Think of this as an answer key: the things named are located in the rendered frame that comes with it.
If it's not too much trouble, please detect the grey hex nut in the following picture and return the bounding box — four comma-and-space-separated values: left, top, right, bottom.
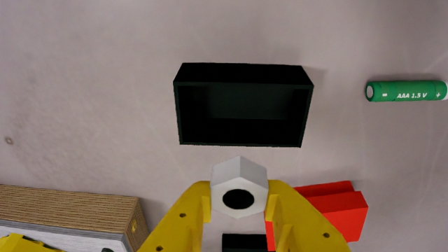
210, 156, 269, 219

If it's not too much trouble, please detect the red flat box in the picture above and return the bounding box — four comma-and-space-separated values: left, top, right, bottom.
265, 191, 368, 251

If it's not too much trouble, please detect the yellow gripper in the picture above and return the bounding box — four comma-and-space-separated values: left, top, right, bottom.
137, 179, 351, 252

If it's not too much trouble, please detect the green aaa battery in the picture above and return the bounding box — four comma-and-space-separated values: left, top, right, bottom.
365, 80, 448, 102

